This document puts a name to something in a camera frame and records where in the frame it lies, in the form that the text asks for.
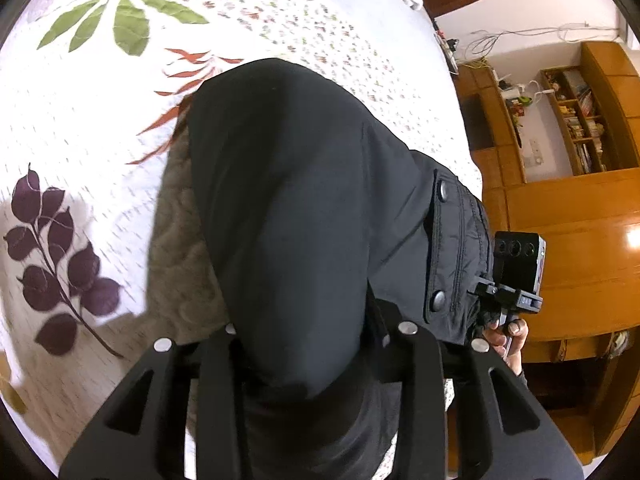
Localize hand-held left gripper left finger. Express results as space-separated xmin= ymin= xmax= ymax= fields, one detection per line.
xmin=59 ymin=322 xmax=251 ymax=480

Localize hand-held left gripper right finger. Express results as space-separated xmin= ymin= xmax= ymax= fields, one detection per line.
xmin=367 ymin=295 xmax=583 ymax=480

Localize black padded jacket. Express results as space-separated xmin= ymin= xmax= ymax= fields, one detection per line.
xmin=150 ymin=57 xmax=496 ymax=480

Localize person's right hand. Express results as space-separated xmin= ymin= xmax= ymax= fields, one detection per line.
xmin=484 ymin=320 xmax=529 ymax=376

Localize wooden desk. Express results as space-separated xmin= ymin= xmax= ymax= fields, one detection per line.
xmin=480 ymin=167 xmax=640 ymax=361

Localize wooden side cabinet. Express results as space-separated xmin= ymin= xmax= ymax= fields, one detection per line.
xmin=457 ymin=65 xmax=528 ymax=186

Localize wooden bookshelf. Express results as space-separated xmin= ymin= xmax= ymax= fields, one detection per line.
xmin=540 ymin=42 xmax=640 ymax=178

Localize white power strip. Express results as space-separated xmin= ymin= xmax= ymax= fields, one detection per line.
xmin=434 ymin=30 xmax=460 ymax=77

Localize floral bed blanket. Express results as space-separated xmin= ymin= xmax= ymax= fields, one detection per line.
xmin=0 ymin=0 xmax=483 ymax=480

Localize white wall cables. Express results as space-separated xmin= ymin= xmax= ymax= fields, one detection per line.
xmin=460 ymin=21 xmax=621 ymax=67

